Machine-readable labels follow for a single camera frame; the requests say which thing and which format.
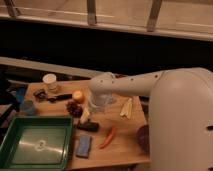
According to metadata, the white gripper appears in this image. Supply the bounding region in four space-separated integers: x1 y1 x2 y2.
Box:
80 93 108 124

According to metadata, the black eraser block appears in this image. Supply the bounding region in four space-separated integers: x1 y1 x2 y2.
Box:
77 121 99 132

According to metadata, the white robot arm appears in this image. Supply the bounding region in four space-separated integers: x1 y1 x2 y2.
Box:
89 68 213 171

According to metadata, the white paper cup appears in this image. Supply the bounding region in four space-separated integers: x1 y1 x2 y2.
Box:
42 74 58 91

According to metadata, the blue plastic cup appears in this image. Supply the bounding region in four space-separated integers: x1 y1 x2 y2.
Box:
20 100 36 116

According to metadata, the clear plastic container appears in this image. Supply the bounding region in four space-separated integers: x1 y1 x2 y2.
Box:
102 95 116 106

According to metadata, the bunch of dark grapes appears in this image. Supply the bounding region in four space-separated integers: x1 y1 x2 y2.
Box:
66 101 83 118

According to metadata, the yellow apple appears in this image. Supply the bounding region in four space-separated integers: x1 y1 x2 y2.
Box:
72 90 85 103

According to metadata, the orange carrot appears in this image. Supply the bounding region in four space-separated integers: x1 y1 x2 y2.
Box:
99 127 117 149

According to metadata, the blue sponge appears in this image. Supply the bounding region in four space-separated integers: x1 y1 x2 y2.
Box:
76 135 92 158

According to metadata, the yellow banana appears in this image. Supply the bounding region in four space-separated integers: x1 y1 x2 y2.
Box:
120 98 133 119

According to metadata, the green plastic tray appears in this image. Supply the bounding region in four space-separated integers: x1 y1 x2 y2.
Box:
0 116 73 171

